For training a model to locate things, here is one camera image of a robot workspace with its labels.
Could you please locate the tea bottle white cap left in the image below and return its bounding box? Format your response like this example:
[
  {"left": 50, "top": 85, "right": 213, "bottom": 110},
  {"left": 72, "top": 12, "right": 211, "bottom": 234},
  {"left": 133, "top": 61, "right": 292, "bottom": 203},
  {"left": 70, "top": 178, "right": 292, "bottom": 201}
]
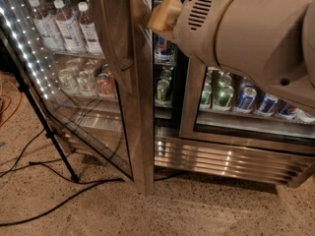
[{"left": 29, "top": 0, "right": 64, "bottom": 51}]

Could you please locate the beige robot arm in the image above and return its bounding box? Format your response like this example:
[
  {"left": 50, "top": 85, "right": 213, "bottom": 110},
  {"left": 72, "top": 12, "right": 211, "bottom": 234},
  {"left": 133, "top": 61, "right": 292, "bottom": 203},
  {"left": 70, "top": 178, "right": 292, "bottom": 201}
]
[{"left": 148, "top": 0, "right": 315, "bottom": 113}]

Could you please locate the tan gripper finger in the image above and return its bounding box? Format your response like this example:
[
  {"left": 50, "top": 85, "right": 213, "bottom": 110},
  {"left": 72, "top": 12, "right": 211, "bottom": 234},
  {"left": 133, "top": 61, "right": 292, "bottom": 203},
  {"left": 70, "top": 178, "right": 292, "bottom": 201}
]
[{"left": 148, "top": 0, "right": 183, "bottom": 41}]

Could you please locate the black tripod leg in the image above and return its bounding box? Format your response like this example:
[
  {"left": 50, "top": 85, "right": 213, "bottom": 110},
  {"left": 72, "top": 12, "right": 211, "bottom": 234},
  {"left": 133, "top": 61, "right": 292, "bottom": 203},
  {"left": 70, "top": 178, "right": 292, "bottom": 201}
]
[{"left": 13, "top": 63, "right": 79, "bottom": 183}]

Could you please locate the blue soda can right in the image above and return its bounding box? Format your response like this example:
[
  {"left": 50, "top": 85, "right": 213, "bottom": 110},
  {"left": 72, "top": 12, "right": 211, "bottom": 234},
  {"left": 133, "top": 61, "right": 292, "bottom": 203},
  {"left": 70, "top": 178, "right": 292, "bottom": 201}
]
[{"left": 278, "top": 102, "right": 297, "bottom": 120}]

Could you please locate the blue soda can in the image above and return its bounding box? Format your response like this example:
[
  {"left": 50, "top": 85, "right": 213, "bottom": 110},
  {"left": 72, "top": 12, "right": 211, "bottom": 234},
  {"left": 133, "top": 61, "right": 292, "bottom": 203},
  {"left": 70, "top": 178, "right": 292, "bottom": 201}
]
[
  {"left": 256, "top": 93, "right": 279, "bottom": 116},
  {"left": 278, "top": 102, "right": 297, "bottom": 120},
  {"left": 234, "top": 88, "right": 257, "bottom": 113}
]

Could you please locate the pale green soda can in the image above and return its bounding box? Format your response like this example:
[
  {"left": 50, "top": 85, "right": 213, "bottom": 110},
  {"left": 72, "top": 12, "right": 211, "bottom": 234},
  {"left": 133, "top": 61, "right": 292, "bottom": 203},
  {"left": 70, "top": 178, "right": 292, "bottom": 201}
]
[{"left": 77, "top": 70, "right": 96, "bottom": 96}]

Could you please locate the orange extension cable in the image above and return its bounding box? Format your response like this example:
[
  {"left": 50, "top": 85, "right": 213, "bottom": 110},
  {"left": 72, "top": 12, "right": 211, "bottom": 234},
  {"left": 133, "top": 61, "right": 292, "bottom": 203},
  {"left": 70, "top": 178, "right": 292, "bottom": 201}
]
[{"left": 0, "top": 70, "right": 24, "bottom": 128}]

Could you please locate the green can right door left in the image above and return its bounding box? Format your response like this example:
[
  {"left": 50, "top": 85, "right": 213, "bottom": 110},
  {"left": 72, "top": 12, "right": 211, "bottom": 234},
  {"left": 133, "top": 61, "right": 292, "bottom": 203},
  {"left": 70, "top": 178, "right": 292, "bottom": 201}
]
[{"left": 200, "top": 84, "right": 212, "bottom": 108}]

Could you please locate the green soda can left door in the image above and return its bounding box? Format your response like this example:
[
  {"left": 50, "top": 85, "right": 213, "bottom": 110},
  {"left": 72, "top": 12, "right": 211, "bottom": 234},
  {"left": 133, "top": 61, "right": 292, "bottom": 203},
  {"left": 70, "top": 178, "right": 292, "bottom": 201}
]
[{"left": 156, "top": 80, "right": 170, "bottom": 104}]

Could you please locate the tea bottle white cap right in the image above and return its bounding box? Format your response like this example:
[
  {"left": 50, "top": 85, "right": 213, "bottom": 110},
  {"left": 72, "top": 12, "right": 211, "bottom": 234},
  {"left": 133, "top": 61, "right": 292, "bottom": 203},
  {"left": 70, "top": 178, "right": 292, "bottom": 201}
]
[{"left": 78, "top": 2, "right": 103, "bottom": 55}]

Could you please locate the stainless steel fridge base grille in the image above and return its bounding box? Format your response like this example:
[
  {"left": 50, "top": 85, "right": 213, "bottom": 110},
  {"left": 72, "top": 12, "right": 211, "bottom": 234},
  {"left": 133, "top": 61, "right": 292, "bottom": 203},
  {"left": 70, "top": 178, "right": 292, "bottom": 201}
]
[{"left": 58, "top": 117, "right": 314, "bottom": 193}]

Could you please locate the tea bottle white cap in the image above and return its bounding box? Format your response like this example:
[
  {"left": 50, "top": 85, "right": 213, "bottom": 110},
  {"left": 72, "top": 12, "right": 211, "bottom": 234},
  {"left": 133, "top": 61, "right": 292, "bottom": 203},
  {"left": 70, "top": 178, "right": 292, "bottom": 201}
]
[
  {"left": 29, "top": 0, "right": 64, "bottom": 51},
  {"left": 54, "top": 0, "right": 86, "bottom": 53},
  {"left": 78, "top": 2, "right": 103, "bottom": 55}
]

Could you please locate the black floor cable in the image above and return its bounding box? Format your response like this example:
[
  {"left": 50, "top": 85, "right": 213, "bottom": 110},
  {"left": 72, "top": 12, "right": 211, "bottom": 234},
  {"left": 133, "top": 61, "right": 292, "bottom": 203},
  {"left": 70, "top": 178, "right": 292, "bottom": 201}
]
[{"left": 0, "top": 128, "right": 188, "bottom": 228}]

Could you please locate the glass fridge door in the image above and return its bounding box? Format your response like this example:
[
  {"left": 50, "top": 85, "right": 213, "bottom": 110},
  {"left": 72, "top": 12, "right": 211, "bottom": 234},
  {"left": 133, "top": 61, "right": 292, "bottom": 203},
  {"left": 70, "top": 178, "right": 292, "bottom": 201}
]
[
  {"left": 180, "top": 61, "right": 315, "bottom": 154},
  {"left": 0, "top": 0, "right": 156, "bottom": 197}
]

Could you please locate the green white soda can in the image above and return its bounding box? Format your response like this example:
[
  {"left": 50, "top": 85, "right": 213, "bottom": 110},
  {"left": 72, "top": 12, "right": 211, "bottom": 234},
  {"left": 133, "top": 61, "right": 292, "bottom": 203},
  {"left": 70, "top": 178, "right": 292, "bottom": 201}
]
[{"left": 58, "top": 69, "right": 79, "bottom": 94}]

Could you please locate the blue soda can left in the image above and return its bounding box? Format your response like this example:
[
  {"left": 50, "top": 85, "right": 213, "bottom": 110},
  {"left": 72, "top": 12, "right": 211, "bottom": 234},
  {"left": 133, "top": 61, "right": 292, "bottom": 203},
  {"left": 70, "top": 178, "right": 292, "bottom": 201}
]
[{"left": 234, "top": 88, "right": 257, "bottom": 113}]

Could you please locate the tea bottle white cap middle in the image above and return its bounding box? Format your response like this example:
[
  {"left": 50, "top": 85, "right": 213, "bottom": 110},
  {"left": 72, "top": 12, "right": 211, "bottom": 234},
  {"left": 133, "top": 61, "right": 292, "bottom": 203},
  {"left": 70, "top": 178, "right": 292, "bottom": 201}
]
[{"left": 54, "top": 0, "right": 86, "bottom": 53}]

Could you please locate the blue silver tall can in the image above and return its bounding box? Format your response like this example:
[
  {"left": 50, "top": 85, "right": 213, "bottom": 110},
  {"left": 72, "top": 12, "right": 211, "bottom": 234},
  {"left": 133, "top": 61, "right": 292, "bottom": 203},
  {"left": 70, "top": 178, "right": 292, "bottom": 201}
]
[{"left": 155, "top": 36, "right": 174, "bottom": 63}]

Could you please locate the blue soda can middle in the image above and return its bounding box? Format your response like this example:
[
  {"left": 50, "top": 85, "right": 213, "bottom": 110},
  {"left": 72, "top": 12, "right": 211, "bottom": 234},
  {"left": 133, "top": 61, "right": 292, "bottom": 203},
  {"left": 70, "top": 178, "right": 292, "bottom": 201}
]
[{"left": 256, "top": 93, "right": 279, "bottom": 116}]

